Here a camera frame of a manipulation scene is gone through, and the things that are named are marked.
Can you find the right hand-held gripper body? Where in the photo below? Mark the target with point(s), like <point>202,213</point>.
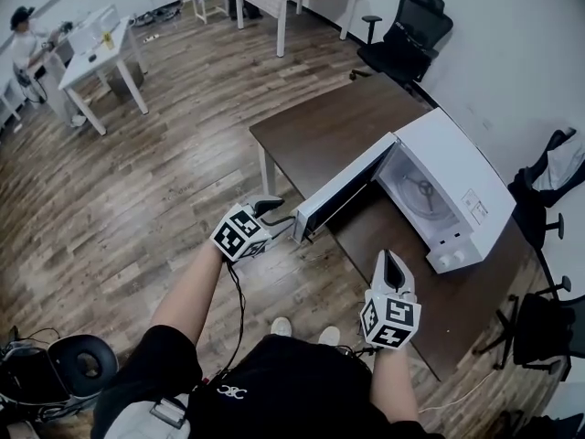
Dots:
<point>390,320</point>

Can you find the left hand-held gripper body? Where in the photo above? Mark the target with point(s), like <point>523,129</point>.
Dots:
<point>240,233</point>

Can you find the white microwave door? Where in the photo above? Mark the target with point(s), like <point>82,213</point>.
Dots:
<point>338,190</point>

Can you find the person's left forearm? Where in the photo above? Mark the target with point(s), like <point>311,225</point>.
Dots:
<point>192,291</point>

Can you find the person's right forearm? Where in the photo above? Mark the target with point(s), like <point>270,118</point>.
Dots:
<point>393,382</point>

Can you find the white microwave oven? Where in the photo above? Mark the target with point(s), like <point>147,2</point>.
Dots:
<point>457,163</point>

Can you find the person's right white shoe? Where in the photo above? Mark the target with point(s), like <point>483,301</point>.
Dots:
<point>329,335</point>

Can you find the person's white shoe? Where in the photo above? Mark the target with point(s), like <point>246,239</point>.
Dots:
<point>329,335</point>
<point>281,326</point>

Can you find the person's left white shoe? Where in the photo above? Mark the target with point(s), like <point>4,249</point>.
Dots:
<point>281,326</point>

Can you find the dark brown table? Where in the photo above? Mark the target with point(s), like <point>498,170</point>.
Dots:
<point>320,126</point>

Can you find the person's black shirt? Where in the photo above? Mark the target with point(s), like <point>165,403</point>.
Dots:
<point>297,391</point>

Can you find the black office chair with garment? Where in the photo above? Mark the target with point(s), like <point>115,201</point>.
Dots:
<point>532,208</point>

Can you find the grey waste bin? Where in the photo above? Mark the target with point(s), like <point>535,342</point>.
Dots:
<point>125,80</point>

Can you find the grey chest harness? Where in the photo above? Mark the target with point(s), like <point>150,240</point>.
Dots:
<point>146,421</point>

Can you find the black round cushion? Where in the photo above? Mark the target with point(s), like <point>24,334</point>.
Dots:
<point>68,359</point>

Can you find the white floor power strip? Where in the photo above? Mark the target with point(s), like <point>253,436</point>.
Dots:
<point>152,38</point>

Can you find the black mesh office chair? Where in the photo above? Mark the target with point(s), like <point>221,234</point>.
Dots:
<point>407,48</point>

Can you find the white square table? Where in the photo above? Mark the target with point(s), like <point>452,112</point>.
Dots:
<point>87,67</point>

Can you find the grey garment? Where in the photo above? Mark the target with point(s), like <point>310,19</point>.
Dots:
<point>557,167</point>

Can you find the yellow bottle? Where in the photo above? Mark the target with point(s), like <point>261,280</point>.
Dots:
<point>107,40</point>

